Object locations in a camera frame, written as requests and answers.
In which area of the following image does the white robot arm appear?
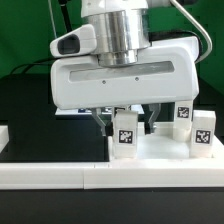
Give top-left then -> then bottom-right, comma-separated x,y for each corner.
50,0 -> 200,133

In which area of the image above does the black cable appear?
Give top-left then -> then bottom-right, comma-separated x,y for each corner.
9,58 -> 54,76

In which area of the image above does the white square tabletop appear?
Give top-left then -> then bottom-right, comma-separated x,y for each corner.
108,122 -> 224,161

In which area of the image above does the white U-shaped obstacle fence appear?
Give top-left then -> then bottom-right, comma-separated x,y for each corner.
0,125 -> 224,190

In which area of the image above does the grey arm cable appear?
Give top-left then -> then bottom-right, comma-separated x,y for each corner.
169,0 -> 214,64

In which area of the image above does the white base tag plate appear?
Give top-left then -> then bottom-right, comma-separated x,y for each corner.
55,105 -> 144,116

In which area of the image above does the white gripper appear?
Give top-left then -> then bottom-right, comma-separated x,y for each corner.
50,25 -> 199,136

